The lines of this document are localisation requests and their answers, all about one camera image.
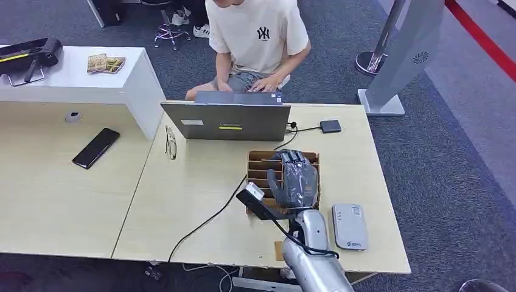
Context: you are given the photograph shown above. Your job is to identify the person's left hand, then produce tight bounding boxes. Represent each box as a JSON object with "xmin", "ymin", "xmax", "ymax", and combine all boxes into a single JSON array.
[{"xmin": 247, "ymin": 74, "xmax": 284, "ymax": 93}]

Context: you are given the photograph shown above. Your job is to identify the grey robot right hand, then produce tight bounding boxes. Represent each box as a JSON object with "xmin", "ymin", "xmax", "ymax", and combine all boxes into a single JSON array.
[{"xmin": 266, "ymin": 148, "xmax": 319, "ymax": 210}]

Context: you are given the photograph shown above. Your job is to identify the grey laptop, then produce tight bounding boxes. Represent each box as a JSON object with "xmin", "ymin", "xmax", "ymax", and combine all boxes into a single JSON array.
[{"xmin": 160, "ymin": 90, "xmax": 292, "ymax": 142}]

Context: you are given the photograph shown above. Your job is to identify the wooden card box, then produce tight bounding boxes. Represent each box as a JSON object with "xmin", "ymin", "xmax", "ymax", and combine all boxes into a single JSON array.
[{"xmin": 246, "ymin": 150, "xmax": 322, "ymax": 217}]

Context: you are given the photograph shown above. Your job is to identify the person in pale shirt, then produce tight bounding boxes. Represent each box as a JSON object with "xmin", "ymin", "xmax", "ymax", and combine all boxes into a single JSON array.
[{"xmin": 184, "ymin": 0, "xmax": 312, "ymax": 102}]

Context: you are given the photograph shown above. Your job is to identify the person with white shoes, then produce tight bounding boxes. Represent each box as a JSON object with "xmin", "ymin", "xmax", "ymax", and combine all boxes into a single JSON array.
[{"xmin": 170, "ymin": 0, "xmax": 211, "ymax": 40}]

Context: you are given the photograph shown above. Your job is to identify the grey power bank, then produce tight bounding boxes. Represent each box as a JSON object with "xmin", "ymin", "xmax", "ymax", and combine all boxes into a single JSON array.
[{"xmin": 331, "ymin": 203, "xmax": 369, "ymax": 252}]

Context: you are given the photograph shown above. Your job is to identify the small dark hub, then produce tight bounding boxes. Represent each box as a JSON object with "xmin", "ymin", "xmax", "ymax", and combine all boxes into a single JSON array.
[{"xmin": 319, "ymin": 119, "xmax": 343, "ymax": 134}]

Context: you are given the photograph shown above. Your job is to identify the chrome stool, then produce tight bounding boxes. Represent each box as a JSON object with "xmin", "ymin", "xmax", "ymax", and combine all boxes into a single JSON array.
[{"xmin": 140, "ymin": 0, "xmax": 192, "ymax": 52}]

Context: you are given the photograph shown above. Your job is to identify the black-framed eyeglasses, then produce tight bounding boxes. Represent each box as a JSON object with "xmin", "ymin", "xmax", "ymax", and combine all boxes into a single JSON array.
[{"xmin": 164, "ymin": 125, "xmax": 178, "ymax": 161}]

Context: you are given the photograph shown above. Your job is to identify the white raised counter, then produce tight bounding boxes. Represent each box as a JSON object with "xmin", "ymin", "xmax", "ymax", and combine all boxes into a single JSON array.
[{"xmin": 0, "ymin": 45, "xmax": 167, "ymax": 141}]

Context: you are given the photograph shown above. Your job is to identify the white desk foot bar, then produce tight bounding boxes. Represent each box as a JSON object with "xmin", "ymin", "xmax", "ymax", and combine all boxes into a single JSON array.
[{"xmin": 231, "ymin": 277, "xmax": 303, "ymax": 292}]

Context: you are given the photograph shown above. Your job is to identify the printed yellow card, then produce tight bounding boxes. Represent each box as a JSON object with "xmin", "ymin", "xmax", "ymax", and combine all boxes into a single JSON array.
[
  {"xmin": 86, "ymin": 53, "xmax": 108, "ymax": 75},
  {"xmin": 103, "ymin": 56, "xmax": 127, "ymax": 75}
]

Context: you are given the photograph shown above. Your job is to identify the silver standing kiosk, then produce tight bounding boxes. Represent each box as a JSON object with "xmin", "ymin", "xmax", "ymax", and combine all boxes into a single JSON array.
[{"xmin": 357, "ymin": 0, "xmax": 446, "ymax": 117}]

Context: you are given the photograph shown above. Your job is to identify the black cabinet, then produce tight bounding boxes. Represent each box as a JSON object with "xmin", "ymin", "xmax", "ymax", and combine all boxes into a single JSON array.
[{"xmin": 86, "ymin": 0, "xmax": 126, "ymax": 28}]

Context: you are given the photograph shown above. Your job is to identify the black smartphone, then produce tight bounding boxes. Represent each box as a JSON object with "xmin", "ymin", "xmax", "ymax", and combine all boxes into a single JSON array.
[{"xmin": 71, "ymin": 127, "xmax": 121, "ymax": 170}]

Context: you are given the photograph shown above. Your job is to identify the dark plug adapter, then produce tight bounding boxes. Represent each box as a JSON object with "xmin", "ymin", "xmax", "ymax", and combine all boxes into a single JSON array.
[{"xmin": 144, "ymin": 266, "xmax": 163, "ymax": 282}]

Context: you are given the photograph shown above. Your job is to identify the black device with yellow stripe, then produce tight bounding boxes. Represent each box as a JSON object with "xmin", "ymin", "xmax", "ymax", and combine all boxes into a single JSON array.
[{"xmin": 0, "ymin": 37, "xmax": 64, "ymax": 84}]

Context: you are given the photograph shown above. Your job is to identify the dark round object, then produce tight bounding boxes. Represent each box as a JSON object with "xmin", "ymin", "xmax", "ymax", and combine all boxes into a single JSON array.
[{"xmin": 458, "ymin": 278, "xmax": 509, "ymax": 292}]

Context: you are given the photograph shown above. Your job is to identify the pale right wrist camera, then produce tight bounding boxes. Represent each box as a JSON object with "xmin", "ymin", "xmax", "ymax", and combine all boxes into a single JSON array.
[{"xmin": 235, "ymin": 181, "xmax": 298, "ymax": 221}]

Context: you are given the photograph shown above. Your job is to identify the short black hub cable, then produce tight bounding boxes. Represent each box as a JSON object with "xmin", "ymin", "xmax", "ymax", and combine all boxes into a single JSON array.
[{"xmin": 285, "ymin": 121, "xmax": 323, "ymax": 136}]

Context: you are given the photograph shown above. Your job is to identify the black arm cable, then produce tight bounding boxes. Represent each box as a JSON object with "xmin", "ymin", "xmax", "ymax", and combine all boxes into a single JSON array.
[{"xmin": 271, "ymin": 218, "xmax": 340, "ymax": 260}]

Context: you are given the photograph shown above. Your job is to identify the chrome stanchion post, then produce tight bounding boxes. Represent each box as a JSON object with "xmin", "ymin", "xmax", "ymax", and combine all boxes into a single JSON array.
[{"xmin": 354, "ymin": 0, "xmax": 409, "ymax": 78}]

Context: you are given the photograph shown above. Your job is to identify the white cable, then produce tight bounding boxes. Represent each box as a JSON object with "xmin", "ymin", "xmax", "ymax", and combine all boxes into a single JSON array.
[{"xmin": 181, "ymin": 263, "xmax": 239, "ymax": 292}]

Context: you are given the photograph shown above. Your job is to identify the metal wire stand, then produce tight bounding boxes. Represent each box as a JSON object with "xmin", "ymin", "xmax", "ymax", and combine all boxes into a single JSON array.
[{"xmin": 5, "ymin": 66, "xmax": 46, "ymax": 88}]

